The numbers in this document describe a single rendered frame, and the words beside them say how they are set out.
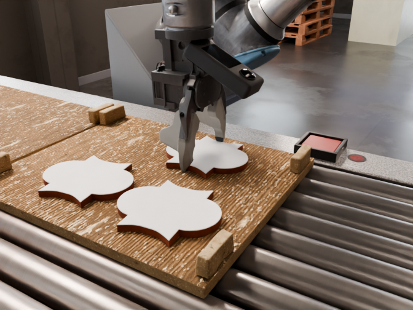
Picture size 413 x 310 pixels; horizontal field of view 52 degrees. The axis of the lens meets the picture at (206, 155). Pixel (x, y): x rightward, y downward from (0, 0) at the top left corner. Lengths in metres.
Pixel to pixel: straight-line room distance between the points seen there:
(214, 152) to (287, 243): 0.22
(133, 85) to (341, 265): 0.75
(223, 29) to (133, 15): 0.26
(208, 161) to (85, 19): 3.99
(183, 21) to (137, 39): 0.51
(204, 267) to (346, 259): 0.18
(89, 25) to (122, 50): 3.52
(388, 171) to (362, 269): 0.27
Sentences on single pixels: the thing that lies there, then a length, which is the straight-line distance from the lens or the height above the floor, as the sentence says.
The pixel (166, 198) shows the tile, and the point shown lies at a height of 0.95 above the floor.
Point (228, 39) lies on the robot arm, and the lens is 1.02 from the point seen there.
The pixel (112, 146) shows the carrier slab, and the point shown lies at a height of 0.94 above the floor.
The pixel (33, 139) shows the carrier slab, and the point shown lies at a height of 0.94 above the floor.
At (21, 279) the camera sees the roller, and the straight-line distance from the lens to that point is 0.54.
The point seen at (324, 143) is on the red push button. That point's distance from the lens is 0.80.
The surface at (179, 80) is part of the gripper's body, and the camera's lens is 0.64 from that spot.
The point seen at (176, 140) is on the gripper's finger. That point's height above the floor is 0.98.
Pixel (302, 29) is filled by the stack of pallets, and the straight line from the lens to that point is 6.49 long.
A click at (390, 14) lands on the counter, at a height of 0.42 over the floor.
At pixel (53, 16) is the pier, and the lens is 4.10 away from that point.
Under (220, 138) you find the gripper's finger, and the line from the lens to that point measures 0.73.
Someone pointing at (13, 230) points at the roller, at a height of 0.91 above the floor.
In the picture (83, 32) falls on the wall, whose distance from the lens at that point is 4.58.
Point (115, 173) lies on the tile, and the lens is 0.65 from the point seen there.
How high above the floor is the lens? 1.24
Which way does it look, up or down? 26 degrees down
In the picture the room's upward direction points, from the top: straight up
